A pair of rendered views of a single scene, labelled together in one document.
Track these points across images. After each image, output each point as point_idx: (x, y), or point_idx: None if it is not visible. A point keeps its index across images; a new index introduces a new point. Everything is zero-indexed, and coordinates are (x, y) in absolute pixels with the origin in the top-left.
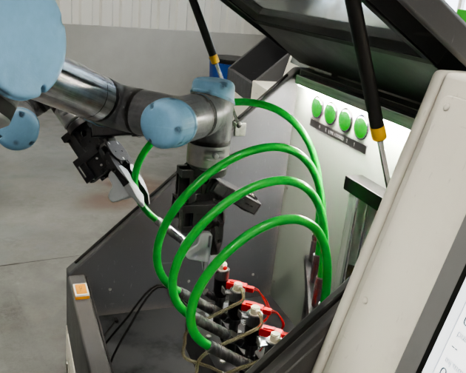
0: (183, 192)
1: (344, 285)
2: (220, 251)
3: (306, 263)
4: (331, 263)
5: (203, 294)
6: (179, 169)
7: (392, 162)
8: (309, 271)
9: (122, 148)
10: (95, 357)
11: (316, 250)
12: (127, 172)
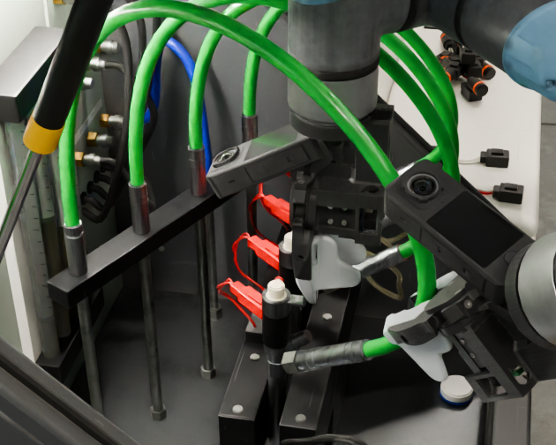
0: (419, 88)
1: (286, 19)
2: (423, 41)
3: (99, 268)
4: None
5: (311, 338)
6: (391, 119)
7: (3, 0)
8: (120, 251)
9: (443, 299)
10: (514, 435)
11: (143, 176)
12: (447, 282)
